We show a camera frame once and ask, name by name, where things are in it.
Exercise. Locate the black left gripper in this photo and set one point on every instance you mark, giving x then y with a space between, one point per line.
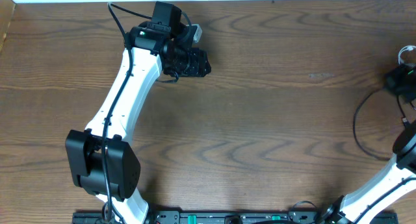
201 63

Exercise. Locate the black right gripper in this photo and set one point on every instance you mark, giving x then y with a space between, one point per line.
393 81

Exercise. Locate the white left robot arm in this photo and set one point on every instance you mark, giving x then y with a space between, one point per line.
101 159

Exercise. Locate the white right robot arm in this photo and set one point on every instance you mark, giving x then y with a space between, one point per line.
395 180

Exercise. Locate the wooden side panel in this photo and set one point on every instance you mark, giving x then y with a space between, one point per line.
7 8

